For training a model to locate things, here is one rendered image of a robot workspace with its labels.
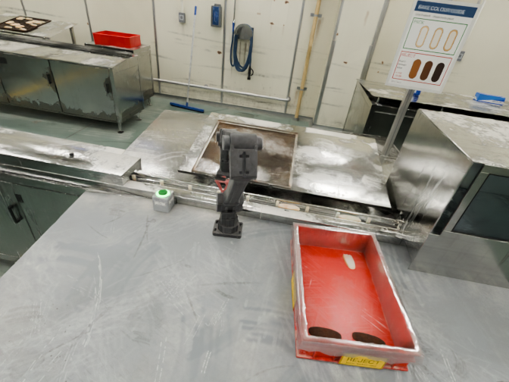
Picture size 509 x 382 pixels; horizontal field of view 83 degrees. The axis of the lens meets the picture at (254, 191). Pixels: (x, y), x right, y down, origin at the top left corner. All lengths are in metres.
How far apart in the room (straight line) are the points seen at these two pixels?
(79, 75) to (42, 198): 2.50
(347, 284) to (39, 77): 4.10
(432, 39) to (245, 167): 1.49
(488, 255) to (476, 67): 4.27
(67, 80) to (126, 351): 3.62
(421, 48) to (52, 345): 2.09
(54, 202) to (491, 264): 1.92
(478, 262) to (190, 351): 1.05
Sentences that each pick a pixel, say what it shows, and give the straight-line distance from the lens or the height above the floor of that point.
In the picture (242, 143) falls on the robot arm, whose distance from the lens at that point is 0.80.
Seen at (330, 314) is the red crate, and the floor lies 0.82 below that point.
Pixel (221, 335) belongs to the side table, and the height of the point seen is 0.82.
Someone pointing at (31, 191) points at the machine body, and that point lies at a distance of 1.80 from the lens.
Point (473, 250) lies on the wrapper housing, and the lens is 1.31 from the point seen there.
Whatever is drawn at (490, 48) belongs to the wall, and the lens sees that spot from 5.41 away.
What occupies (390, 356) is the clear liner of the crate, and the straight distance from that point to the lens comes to 0.93.
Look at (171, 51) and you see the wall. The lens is 5.28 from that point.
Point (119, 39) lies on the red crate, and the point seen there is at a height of 0.96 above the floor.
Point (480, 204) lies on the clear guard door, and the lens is 1.19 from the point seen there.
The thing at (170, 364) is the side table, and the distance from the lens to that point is 0.91.
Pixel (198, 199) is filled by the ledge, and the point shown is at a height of 0.86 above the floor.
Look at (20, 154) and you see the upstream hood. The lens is 1.72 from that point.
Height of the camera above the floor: 1.64
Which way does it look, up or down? 34 degrees down
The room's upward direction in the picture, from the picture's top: 7 degrees clockwise
